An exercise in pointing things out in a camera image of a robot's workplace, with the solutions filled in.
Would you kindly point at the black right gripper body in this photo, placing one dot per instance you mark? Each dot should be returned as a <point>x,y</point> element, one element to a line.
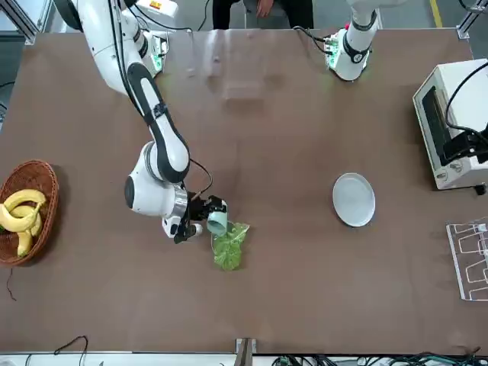
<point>197,209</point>

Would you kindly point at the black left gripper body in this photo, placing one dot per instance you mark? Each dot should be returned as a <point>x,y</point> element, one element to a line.
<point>459,148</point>

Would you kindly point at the pale green cup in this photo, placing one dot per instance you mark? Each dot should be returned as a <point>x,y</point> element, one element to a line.
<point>217,225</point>

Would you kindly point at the green lettuce leaf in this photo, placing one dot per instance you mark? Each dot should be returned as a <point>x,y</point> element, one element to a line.
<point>228,251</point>

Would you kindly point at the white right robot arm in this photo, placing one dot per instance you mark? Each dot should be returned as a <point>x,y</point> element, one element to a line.
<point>173,145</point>

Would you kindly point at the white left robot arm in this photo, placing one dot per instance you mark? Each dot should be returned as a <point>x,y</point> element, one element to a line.
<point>352,57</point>

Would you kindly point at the large grey dish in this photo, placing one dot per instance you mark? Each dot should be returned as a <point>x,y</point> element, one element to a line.
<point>354,200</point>

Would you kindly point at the white toaster oven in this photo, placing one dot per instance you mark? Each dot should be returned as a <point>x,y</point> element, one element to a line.
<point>463,175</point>

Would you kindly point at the brown wicker basket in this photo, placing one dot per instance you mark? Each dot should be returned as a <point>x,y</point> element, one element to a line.
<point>38,175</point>

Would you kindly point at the yellow banana bunch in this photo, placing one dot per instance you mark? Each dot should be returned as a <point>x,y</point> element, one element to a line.
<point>23,198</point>

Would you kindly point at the thin black thread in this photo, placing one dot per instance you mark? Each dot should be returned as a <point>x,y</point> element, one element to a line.
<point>7,284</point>

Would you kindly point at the person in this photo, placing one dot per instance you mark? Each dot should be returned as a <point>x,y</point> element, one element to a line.
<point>297,11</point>

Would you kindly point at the aluminium post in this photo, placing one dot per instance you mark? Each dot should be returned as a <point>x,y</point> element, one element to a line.
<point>246,352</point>

